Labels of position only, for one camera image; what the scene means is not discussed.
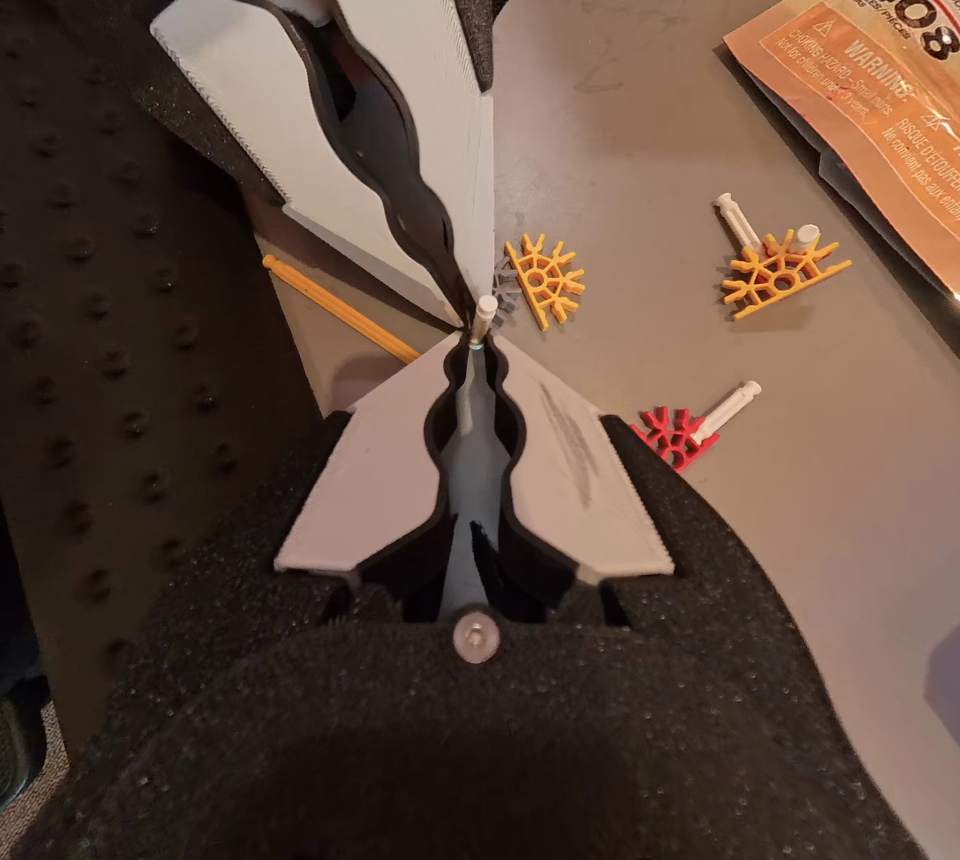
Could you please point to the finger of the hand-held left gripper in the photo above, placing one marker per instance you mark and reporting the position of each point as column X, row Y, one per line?
column 240, row 87
column 435, row 49

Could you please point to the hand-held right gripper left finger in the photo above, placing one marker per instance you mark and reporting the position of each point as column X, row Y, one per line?
column 360, row 485

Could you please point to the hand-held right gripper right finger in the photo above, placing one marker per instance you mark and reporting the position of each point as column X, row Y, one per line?
column 585, row 492

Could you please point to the grey snowflake connector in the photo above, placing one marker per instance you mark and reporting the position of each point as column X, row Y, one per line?
column 506, row 282

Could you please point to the long yellow rod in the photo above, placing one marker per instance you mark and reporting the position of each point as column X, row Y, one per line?
column 337, row 308

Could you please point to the yellow fan connector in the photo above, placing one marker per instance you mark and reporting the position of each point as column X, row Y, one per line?
column 817, row 277
column 551, row 282

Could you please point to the black perforated panel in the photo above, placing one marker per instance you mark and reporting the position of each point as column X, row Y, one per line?
column 112, row 350

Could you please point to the orange toy set bag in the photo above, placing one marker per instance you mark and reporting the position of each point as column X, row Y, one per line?
column 862, row 109

